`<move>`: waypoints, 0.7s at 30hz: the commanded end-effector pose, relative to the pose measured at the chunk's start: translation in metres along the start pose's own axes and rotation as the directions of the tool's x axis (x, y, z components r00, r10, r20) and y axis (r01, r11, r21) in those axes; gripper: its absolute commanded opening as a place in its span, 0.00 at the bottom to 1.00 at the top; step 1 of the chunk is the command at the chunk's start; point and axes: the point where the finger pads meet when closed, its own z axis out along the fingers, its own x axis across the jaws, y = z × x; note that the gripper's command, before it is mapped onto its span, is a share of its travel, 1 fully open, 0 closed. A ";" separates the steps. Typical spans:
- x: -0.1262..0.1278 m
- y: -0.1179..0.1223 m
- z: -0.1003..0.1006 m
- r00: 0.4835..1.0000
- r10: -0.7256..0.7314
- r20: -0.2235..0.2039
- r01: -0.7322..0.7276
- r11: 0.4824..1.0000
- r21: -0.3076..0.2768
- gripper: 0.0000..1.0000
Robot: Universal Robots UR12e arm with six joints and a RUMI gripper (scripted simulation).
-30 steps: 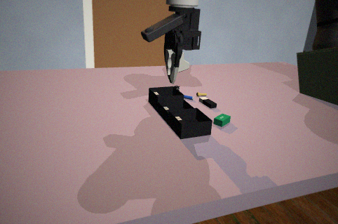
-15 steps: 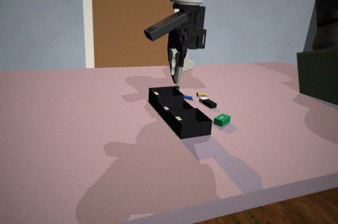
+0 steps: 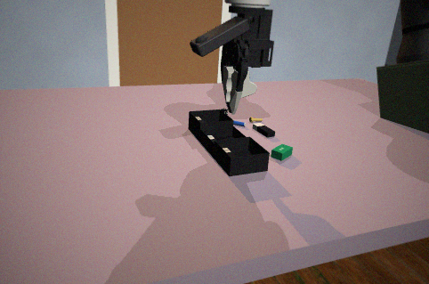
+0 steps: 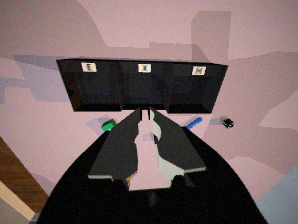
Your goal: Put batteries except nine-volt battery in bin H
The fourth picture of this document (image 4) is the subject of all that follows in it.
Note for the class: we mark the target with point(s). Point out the black die with white pips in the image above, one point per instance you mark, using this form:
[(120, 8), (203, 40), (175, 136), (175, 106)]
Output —
[(228, 123)]

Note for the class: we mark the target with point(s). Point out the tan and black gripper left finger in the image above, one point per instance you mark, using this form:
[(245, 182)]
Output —
[(112, 156)]

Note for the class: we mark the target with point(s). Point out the green rectangular block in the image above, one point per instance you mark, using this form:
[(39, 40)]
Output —
[(108, 125)]

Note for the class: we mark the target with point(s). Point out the black rack of bins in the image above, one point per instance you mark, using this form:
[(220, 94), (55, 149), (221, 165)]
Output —
[(101, 85)]

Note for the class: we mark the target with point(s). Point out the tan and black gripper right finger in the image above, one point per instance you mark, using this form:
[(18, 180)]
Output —
[(181, 152)]

